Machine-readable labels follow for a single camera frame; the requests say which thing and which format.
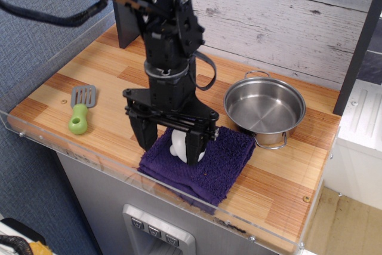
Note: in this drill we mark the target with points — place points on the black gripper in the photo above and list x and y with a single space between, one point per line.
171 101

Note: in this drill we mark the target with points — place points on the white toy mushroom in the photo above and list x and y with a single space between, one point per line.
178 145

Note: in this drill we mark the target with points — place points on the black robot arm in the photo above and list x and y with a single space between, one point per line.
172 37

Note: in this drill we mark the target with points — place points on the purple folded towel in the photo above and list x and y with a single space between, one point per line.
212 177

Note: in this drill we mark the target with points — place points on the grey cabinet front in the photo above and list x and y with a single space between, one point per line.
103 196

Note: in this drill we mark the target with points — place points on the silver button panel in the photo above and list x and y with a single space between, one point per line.
152 235

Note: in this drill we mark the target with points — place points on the stainless steel pot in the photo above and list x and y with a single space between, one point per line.
266 107

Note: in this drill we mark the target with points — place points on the white toy sink counter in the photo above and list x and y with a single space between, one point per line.
354 165

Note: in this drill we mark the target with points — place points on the clear acrylic guard rail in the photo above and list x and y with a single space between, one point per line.
273 197

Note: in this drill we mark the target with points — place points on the grey spatula green handle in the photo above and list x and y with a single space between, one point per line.
83 97

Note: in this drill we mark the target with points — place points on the black left frame post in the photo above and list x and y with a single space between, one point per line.
126 24

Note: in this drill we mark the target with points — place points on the black frame post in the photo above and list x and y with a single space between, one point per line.
126 24
358 56

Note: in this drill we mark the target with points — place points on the black right frame post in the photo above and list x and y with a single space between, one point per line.
358 56

